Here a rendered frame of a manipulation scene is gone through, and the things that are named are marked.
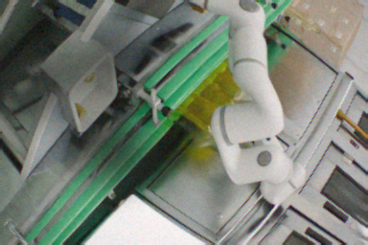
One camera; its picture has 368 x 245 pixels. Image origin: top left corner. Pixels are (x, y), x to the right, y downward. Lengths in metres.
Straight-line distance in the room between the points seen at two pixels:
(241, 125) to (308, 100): 0.79
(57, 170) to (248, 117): 0.63
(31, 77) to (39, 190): 0.66
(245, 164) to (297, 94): 0.75
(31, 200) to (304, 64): 1.23
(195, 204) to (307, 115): 0.54
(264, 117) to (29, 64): 1.21
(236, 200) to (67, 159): 0.55
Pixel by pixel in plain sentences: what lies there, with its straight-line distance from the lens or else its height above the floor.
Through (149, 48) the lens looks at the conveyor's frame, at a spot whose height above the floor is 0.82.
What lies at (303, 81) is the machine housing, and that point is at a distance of 1.93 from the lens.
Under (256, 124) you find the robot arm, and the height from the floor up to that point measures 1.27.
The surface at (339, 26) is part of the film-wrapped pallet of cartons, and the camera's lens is 5.48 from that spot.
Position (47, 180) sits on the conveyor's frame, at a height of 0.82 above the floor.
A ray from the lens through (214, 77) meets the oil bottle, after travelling 1.64.
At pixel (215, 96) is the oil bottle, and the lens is 1.60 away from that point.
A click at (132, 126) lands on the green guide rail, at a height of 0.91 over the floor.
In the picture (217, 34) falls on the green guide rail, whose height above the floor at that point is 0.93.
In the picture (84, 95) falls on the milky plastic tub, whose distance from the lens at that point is 1.49.
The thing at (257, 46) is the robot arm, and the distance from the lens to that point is 1.18.
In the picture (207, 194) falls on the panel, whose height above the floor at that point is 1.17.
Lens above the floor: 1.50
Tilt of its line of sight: 18 degrees down
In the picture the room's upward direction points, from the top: 125 degrees clockwise
